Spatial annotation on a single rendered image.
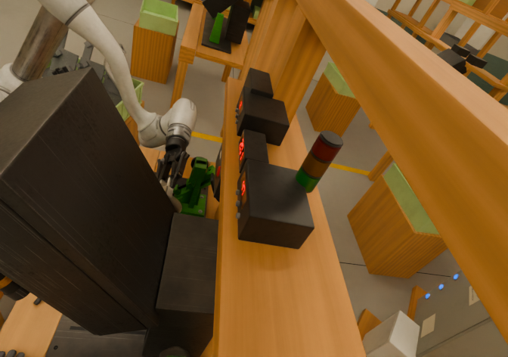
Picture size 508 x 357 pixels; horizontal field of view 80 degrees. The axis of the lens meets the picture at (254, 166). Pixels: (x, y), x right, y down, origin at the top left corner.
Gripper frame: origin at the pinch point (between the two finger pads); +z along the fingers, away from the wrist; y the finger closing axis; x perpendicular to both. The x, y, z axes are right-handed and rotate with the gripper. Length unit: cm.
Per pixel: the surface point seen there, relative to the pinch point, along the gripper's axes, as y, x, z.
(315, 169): 56, -15, 16
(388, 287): 45, 235, -17
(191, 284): 16.0, 1.5, 31.5
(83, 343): -24, 5, 45
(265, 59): 33, 6, -59
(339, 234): 11, 219, -65
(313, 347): 52, -12, 47
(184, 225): 9.6, 1.7, 14.0
